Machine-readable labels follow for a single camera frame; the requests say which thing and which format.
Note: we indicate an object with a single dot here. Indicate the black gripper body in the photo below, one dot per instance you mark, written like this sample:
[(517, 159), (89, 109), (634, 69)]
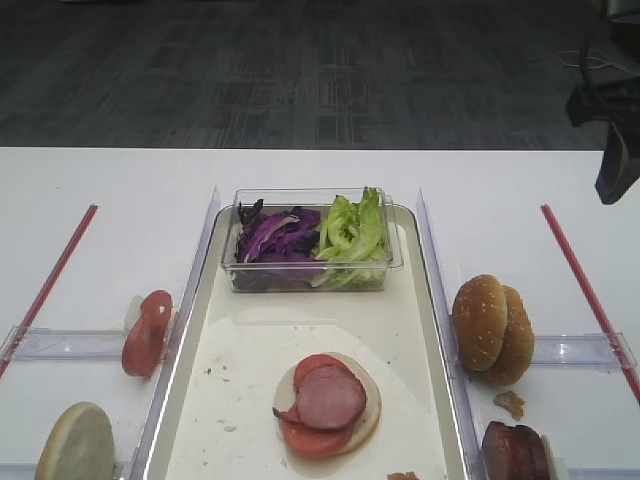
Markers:
[(615, 103)]

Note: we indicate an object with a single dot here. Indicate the ham meat slice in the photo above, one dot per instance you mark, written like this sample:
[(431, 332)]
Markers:
[(329, 398)]

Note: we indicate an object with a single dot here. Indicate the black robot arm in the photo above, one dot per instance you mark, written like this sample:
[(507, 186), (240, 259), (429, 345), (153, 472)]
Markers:
[(611, 20)]

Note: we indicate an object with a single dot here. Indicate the green lettuce leaves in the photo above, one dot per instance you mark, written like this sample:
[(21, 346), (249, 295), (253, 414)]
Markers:
[(351, 233)]

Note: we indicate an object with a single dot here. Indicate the stack of meat patties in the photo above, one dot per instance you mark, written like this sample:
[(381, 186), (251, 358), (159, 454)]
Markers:
[(513, 453)]

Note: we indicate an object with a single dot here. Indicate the tomato slices on bun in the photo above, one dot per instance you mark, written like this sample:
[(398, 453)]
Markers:
[(310, 443)]

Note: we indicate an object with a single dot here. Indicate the white tomato pusher block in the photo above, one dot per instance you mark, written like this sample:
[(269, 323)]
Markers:
[(133, 313)]

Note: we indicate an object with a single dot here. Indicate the upright tomato slices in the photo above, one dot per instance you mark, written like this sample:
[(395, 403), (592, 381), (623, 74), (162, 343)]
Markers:
[(144, 344)]

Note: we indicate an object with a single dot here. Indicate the clear tomato pusher track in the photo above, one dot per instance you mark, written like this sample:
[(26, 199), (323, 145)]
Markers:
[(44, 344)]

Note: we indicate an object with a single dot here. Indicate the sesame bun top front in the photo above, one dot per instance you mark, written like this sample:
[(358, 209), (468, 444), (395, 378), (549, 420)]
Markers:
[(479, 315)]

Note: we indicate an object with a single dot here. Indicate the sesame bun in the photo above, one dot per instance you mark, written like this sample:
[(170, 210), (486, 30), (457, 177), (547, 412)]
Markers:
[(518, 346), (479, 315)]

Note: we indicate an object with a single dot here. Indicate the sesame bun top rear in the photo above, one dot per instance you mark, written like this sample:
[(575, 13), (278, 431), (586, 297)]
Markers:
[(518, 346)]

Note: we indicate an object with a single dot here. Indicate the bun crumb on table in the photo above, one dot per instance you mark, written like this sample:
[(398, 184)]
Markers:
[(510, 402)]

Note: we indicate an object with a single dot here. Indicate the clear plastic salad container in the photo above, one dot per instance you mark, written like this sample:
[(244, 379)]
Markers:
[(319, 199)]

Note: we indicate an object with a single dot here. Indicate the white patty pusher block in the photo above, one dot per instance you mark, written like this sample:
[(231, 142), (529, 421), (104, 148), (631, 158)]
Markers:
[(557, 466)]

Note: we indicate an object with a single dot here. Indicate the purple cabbage leaves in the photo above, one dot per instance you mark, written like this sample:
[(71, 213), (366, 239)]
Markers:
[(277, 247)]

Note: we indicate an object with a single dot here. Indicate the clear patty pusher track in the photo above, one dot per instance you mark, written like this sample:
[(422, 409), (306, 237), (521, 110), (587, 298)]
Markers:
[(603, 474)]

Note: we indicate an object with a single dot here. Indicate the crumb on tray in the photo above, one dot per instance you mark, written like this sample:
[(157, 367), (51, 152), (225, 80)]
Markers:
[(410, 475)]

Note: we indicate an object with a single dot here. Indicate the bun bottom on tray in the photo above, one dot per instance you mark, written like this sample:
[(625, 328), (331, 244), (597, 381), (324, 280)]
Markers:
[(284, 398)]

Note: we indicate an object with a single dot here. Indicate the metal serving tray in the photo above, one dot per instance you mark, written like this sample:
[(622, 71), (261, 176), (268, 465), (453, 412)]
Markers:
[(218, 423)]

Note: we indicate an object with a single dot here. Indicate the upright bun bottom left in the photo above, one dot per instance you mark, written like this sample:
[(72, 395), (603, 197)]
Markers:
[(79, 446)]

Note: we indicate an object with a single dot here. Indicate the right red rail strip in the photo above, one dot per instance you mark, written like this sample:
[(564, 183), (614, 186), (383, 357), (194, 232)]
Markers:
[(597, 309)]

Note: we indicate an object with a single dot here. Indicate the red rail strip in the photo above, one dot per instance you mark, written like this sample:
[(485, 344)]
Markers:
[(19, 332), (597, 309)]

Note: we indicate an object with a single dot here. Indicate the clear rail beside tray right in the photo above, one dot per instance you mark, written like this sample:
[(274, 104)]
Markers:
[(473, 466)]

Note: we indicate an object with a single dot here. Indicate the clear rail beside tray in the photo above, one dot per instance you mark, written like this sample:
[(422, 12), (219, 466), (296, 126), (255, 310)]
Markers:
[(180, 330), (473, 466)]

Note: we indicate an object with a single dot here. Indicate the left red rail strip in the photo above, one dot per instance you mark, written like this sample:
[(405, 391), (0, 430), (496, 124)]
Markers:
[(19, 332)]

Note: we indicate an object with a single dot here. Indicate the clear rail beside tray left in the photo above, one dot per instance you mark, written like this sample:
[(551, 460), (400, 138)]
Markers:
[(180, 330)]

